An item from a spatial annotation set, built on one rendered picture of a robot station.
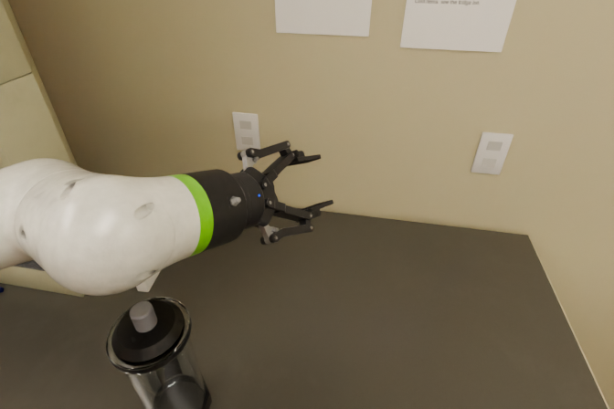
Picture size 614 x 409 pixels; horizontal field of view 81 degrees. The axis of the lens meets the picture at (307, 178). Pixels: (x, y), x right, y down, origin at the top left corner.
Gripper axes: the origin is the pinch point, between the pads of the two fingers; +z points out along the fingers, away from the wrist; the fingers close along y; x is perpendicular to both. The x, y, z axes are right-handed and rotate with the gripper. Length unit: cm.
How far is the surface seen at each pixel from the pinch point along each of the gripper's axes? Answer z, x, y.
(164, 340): -25.9, -11.1, 14.7
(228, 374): -9.3, -22.9, 29.9
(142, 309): -27.0, -12.4, 10.2
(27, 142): -26, -39, -20
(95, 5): -3, -45, -56
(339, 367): 3.1, -7.2, 34.5
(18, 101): -27, -35, -26
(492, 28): 35, 30, -21
